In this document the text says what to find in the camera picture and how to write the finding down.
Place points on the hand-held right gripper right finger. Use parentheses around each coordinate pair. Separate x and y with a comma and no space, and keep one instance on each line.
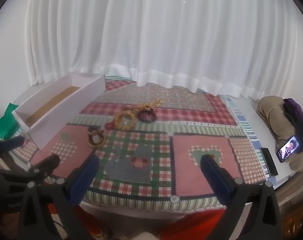
(212,172)

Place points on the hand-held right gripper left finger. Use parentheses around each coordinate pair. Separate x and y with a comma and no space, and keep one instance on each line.
(87,172)

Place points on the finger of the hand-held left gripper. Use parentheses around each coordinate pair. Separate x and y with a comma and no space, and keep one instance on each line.
(47,163)
(14,142)

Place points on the white drawer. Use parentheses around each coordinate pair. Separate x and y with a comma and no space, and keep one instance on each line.
(66,110)

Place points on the green cloth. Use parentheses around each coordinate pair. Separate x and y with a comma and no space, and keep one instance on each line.
(6,122)

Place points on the dark brown bangle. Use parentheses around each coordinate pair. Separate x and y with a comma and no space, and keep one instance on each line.
(89,130)

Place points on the person's red clothing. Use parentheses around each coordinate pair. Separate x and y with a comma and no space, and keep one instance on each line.
(191,225)

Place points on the black remote control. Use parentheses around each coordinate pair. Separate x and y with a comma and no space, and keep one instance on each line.
(269,161)

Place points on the striped blue cloth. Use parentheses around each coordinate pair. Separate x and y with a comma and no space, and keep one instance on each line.
(244,123)

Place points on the patchwork plaid quilt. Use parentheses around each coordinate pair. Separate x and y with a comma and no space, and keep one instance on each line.
(191,115)

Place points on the smartphone with lit screen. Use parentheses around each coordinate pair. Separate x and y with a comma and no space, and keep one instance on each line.
(287,148)

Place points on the beige and purple clothes pile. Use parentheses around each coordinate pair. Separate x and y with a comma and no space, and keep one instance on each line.
(271,120)

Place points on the wooden furniture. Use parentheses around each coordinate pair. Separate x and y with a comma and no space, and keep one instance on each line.
(294,220)

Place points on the black cloth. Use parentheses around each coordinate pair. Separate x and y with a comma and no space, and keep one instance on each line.
(290,116)

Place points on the purple cloth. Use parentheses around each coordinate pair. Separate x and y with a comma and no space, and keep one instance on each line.
(297,110)

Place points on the white curtain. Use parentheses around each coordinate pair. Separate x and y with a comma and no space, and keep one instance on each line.
(151,30)

